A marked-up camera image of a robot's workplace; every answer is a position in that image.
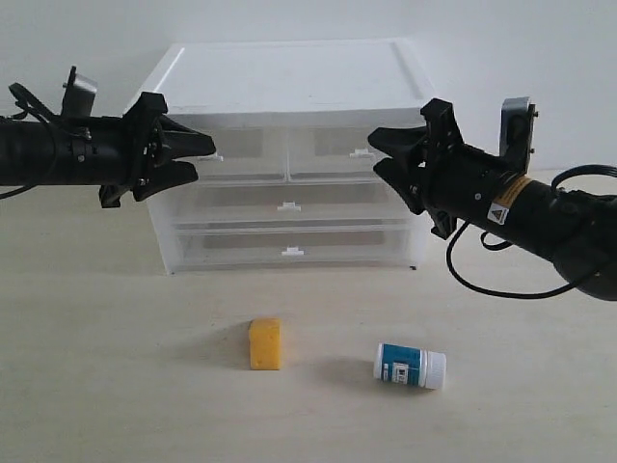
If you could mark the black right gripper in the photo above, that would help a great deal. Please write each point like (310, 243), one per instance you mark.
(458, 179)

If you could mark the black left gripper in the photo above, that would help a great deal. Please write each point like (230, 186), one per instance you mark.
(131, 153)

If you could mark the yellow cheese block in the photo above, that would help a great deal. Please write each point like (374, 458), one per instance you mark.
(265, 343)

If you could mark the white bottle blue label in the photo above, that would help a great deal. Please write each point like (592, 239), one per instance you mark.
(409, 366)

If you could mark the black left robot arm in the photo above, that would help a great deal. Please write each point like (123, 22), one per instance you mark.
(49, 151)

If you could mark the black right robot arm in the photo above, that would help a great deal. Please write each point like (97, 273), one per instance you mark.
(573, 230)

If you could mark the clear middle wide drawer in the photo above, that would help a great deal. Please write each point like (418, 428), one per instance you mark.
(199, 203)

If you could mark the clear wide drawer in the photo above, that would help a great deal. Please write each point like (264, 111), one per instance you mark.
(297, 246)
(199, 203)

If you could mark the white plastic drawer cabinet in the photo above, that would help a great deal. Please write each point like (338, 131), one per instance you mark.
(295, 84)

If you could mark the clear bottom wide drawer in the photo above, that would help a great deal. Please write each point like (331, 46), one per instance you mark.
(297, 246)

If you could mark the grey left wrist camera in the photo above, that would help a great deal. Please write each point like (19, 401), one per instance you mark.
(79, 95)

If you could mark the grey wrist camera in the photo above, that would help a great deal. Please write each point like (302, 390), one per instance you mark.
(79, 95)
(517, 118)

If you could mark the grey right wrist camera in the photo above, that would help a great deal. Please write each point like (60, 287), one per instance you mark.
(517, 118)

